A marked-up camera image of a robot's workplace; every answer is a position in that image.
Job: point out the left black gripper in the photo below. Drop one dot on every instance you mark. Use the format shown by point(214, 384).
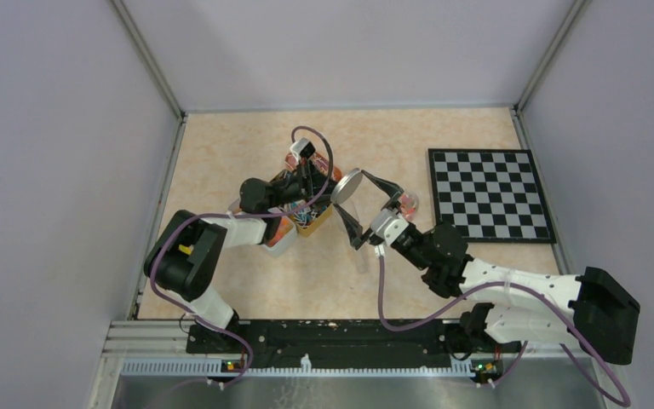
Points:
point(309, 182)

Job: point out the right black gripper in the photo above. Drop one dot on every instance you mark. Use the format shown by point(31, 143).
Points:
point(388, 188)

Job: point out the clear plastic scoop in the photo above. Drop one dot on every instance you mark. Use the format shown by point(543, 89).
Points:
point(354, 231)

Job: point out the silver round lid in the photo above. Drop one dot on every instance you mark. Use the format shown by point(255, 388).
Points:
point(346, 186)

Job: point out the clear glass jar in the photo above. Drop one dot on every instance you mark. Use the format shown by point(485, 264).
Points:
point(408, 205)

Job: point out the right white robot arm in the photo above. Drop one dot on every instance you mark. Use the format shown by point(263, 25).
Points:
point(592, 309)

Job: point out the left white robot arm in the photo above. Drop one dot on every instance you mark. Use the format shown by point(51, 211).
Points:
point(180, 267)

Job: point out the pink candy tin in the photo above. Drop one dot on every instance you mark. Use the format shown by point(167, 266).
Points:
point(320, 161)

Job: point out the gold lollipop tin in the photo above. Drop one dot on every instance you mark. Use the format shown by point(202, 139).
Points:
point(310, 217)

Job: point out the white star candy tin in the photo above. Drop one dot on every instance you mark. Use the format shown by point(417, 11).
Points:
point(273, 234)

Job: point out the black white chessboard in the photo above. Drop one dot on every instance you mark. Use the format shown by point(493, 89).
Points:
point(490, 195)

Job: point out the yellow plastic cube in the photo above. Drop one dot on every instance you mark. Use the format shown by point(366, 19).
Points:
point(185, 249)

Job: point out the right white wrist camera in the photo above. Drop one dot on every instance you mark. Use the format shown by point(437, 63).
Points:
point(388, 225)

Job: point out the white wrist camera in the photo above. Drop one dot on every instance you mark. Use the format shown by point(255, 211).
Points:
point(388, 225)
point(302, 149)

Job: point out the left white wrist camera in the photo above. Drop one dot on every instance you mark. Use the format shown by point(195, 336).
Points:
point(302, 149)

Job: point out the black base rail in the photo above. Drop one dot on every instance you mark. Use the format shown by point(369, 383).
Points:
point(344, 344)

